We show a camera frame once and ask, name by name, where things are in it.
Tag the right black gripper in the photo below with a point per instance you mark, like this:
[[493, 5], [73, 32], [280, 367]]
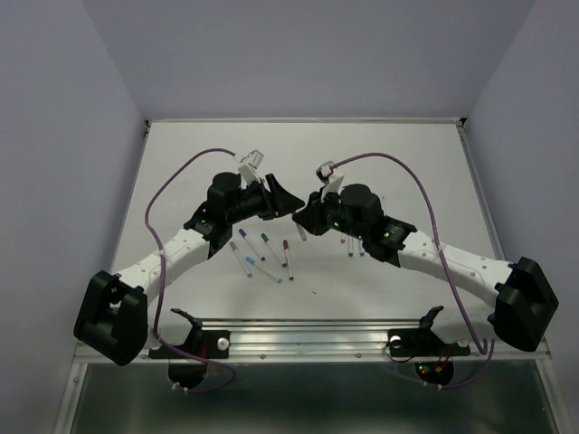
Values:
[[310, 217]]

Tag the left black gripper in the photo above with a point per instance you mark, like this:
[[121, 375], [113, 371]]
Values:
[[283, 202]]

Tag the dark green cap pen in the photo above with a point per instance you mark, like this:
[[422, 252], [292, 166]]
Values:
[[269, 244]]

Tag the dark red cap pen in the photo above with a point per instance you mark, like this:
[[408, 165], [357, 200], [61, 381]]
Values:
[[289, 266]]

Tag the purple cap pen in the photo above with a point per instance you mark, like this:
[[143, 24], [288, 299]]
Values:
[[252, 244]]

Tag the light blue cap pen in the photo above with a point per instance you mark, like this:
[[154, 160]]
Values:
[[263, 270]]

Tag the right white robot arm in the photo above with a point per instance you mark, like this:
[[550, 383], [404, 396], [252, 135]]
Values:
[[519, 301]]

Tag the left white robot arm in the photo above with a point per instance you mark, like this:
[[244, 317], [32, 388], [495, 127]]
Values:
[[113, 318]]

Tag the grey cap pen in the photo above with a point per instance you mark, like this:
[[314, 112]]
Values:
[[243, 263]]

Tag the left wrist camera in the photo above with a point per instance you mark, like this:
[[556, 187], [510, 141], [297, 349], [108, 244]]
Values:
[[248, 165]]

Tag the aluminium front rail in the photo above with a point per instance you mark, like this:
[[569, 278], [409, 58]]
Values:
[[318, 341]]

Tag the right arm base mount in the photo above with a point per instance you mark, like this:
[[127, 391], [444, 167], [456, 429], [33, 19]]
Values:
[[434, 364]]

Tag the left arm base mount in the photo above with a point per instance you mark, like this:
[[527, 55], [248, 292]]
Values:
[[207, 349]]

